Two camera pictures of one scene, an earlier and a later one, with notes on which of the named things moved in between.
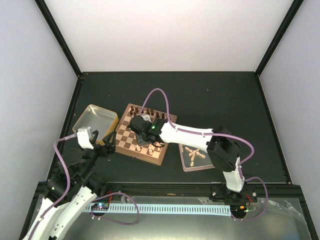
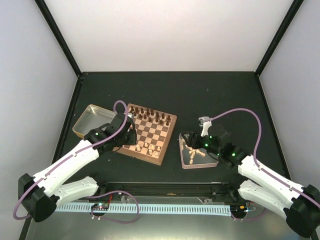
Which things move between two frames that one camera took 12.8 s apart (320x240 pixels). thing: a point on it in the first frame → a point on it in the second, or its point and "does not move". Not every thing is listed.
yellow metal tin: x=104 y=121 does not move
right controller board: x=238 y=209 does not move
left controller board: x=100 y=206 does not move
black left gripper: x=110 y=147 → x=132 y=141
